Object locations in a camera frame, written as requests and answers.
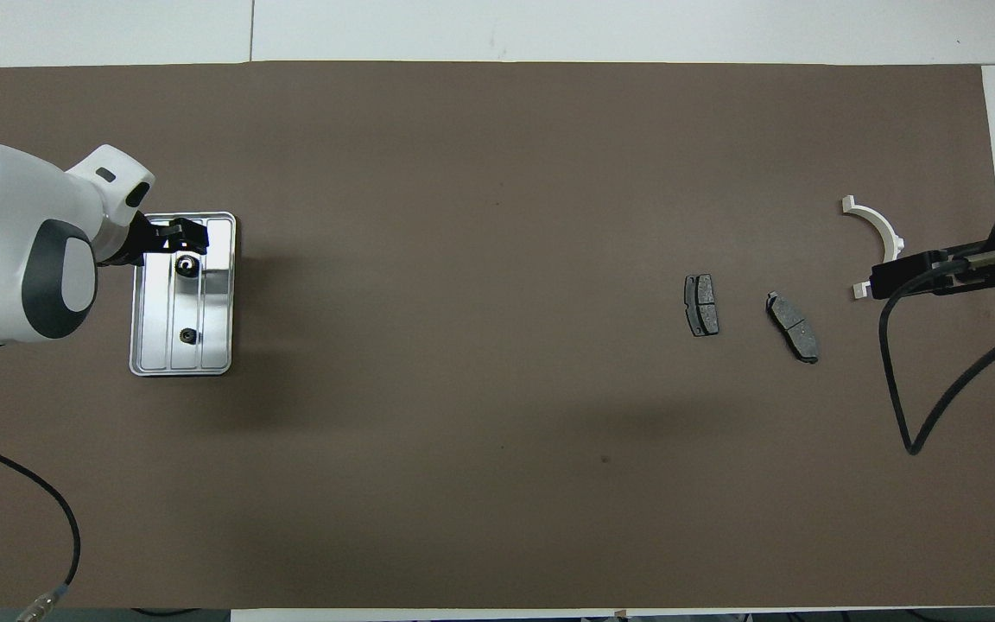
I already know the brown table mat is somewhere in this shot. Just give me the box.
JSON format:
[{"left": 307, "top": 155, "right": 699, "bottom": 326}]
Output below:
[{"left": 0, "top": 60, "right": 995, "bottom": 611}]

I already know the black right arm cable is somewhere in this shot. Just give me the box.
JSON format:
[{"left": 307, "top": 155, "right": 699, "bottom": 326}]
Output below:
[{"left": 879, "top": 259, "right": 995, "bottom": 456}]

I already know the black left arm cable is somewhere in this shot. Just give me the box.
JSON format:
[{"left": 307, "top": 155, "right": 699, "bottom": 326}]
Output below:
[{"left": 0, "top": 435, "right": 82, "bottom": 622}]

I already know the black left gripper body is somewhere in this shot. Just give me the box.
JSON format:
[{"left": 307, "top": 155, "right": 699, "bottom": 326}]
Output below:
[{"left": 98, "top": 212, "right": 157, "bottom": 269}]

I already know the short dark grey brake pad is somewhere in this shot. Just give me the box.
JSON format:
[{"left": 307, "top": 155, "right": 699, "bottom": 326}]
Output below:
[{"left": 683, "top": 274, "right": 720, "bottom": 338}]

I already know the long dark grey brake pad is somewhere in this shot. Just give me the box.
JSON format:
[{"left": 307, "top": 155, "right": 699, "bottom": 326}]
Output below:
[{"left": 765, "top": 291, "right": 821, "bottom": 365}]

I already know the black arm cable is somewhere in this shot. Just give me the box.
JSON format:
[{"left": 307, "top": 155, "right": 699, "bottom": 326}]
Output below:
[
  {"left": 879, "top": 259, "right": 995, "bottom": 456},
  {"left": 0, "top": 435, "right": 82, "bottom": 622}
]

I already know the silver metal tray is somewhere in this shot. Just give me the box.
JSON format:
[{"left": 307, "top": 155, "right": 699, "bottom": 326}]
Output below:
[{"left": 129, "top": 211, "right": 238, "bottom": 378}]

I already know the white curved plastic bracket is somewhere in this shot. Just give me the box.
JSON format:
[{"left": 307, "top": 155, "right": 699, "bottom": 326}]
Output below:
[{"left": 841, "top": 196, "right": 906, "bottom": 301}]

